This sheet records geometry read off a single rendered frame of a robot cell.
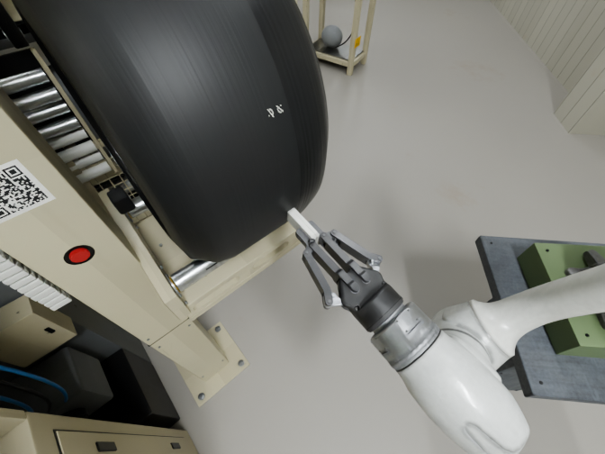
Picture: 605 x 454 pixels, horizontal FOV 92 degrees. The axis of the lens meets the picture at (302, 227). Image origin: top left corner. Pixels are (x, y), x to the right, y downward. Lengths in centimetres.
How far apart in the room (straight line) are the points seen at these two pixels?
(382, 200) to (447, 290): 71
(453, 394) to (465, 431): 5
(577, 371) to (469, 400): 70
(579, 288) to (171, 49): 57
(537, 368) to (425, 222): 119
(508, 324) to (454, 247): 144
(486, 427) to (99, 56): 59
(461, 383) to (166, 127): 46
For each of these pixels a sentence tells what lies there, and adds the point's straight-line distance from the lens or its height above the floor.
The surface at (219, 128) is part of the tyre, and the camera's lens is 37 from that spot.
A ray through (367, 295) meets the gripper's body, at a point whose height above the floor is 108.
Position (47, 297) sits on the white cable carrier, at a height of 99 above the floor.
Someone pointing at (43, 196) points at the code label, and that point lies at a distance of 57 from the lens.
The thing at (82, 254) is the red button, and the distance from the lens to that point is 65.
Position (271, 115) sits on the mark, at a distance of 40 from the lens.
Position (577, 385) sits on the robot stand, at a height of 65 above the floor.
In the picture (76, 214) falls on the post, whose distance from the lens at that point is 60.
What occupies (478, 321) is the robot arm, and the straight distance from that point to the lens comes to 58.
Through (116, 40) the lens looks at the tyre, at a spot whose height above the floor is 139.
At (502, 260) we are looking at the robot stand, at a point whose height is 65.
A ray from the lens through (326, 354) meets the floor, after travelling 155.
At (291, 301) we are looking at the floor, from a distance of 163.
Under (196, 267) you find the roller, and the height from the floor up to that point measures 92.
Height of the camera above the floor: 151
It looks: 54 degrees down
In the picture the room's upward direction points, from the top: straight up
